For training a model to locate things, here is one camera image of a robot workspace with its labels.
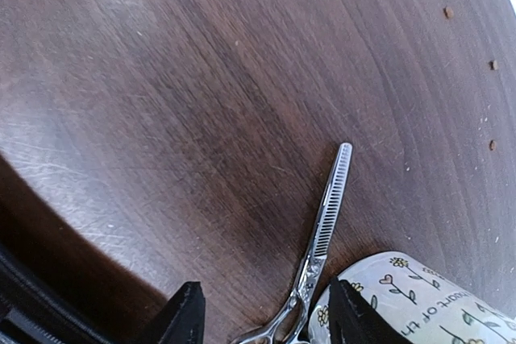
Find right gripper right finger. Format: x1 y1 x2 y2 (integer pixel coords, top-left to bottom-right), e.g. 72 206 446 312
328 277 411 344

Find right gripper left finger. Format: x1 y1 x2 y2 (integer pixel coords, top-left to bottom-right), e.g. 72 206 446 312
139 282 206 344

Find silver thinning scissors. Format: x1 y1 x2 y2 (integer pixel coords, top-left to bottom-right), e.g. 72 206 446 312
233 143 353 343

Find black zippered tool case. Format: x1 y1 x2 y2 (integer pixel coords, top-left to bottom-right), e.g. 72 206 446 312
1 248 96 343

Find white floral mug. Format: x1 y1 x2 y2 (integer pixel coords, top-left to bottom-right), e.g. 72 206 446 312
308 251 515 343

